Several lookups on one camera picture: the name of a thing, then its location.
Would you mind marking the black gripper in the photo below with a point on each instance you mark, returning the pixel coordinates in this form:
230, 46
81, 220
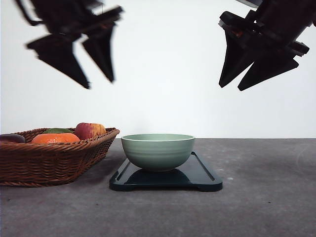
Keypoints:
266, 40
72, 18

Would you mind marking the light green ceramic bowl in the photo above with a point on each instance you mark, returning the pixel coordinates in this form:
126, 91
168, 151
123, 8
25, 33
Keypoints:
157, 151

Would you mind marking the brown wicker basket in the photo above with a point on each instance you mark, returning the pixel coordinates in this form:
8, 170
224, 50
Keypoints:
52, 157

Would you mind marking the red yellow apple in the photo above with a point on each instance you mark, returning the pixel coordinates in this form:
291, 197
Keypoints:
86, 130

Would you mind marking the green fruit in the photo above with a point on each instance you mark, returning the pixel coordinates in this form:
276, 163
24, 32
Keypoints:
57, 130

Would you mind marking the orange tangerine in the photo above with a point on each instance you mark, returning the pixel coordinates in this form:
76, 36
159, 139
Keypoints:
55, 138

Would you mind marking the dark purple fruit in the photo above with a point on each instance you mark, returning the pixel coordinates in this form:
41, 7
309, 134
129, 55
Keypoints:
14, 138

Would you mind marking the dark blue rectangular tray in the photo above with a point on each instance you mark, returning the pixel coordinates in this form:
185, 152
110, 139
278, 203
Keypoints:
194, 173

